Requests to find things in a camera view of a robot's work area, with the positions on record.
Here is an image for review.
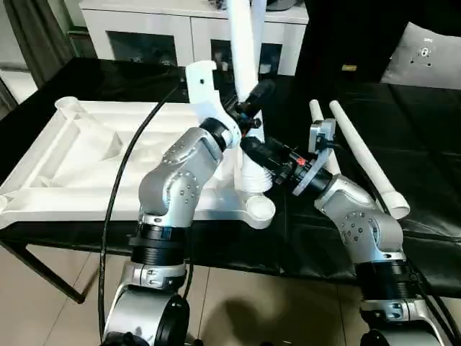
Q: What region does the dark robot lower body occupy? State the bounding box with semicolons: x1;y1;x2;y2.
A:
103;331;203;346

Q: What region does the black cabinet with yellow label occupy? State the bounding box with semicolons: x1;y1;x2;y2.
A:
298;0;412;84

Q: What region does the black work mat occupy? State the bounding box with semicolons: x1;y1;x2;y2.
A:
0;57;461;301

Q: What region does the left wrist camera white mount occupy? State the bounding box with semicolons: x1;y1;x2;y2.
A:
184;60;241;151

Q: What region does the grey helmet on cabinet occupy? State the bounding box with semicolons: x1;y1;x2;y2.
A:
267;0;295;12

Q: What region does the white glass-door cabinet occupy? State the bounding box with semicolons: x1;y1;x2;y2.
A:
80;0;310;77

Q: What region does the black table frame leg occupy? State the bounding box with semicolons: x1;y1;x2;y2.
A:
0;236;86;304

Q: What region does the white plastic table top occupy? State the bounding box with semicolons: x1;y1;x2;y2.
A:
0;96;277;231

